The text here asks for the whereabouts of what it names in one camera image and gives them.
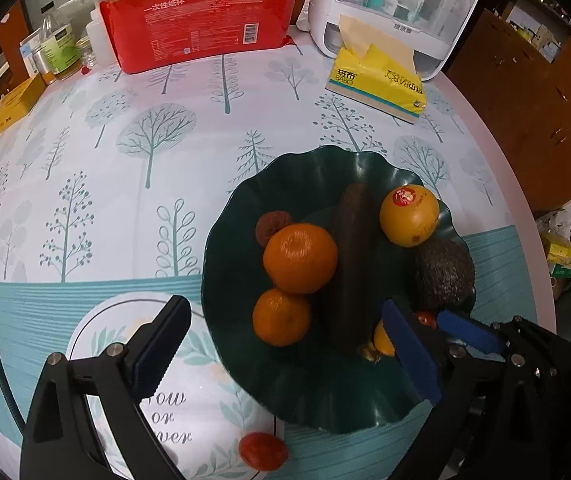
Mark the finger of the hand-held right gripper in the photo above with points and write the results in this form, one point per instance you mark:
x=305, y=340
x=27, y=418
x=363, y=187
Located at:
x=545, y=347
x=470, y=332

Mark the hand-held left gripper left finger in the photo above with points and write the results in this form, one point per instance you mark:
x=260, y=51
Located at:
x=160, y=350

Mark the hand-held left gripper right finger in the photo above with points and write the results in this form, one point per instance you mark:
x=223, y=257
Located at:
x=415, y=355

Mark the small yellow kumquat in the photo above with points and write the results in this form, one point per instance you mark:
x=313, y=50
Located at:
x=383, y=341

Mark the red cherry tomato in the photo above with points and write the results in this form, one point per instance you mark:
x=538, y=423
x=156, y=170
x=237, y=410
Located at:
x=263, y=451
x=425, y=318

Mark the dark avocado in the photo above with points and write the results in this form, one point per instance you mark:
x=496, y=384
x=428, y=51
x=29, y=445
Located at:
x=444, y=274

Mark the dark green scalloped plate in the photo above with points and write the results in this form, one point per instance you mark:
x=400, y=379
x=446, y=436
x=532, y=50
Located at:
x=245, y=350

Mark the dark overripe banana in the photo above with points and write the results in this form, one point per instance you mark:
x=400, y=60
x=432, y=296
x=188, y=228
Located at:
x=350, y=270

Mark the mandarin orange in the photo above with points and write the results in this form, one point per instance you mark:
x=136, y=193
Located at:
x=281, y=317
x=300, y=259

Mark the large orange with red sticker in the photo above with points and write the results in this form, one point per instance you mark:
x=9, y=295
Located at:
x=409, y=217

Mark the dark red lychee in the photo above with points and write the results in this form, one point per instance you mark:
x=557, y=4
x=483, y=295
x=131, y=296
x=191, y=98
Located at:
x=271, y=225

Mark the yellow and white plastic bags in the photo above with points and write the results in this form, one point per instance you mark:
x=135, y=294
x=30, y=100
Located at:
x=560, y=252

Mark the tree print tablecloth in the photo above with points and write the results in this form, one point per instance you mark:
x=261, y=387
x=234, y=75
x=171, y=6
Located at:
x=165, y=160

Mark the brown wooden cabinet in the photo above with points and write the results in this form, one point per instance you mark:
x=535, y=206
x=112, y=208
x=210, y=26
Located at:
x=530, y=110

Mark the yellow tissue pack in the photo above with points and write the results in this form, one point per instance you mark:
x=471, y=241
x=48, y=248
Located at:
x=380, y=80

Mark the yellow cardboard box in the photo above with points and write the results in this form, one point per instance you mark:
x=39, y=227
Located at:
x=10, y=105

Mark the small glass jar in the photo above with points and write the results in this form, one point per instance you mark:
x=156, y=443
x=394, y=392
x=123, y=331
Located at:
x=86, y=52

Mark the small metal can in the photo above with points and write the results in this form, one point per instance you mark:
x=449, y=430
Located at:
x=41, y=62

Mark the white squeeze bottle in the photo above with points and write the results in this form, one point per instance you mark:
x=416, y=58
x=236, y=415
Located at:
x=100, y=42

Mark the glass bottle with green label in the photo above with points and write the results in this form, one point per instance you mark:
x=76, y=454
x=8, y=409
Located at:
x=60, y=45

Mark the wooden shelf with small items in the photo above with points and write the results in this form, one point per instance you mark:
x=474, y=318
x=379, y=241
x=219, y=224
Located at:
x=540, y=10

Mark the white and blue box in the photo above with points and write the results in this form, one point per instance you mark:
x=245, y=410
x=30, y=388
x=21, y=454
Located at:
x=27, y=47

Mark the red paper cup package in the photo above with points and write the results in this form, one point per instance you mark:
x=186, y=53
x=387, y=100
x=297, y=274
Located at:
x=200, y=15

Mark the white cosmetics storage box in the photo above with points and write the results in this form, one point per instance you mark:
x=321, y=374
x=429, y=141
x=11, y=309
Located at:
x=325, y=0

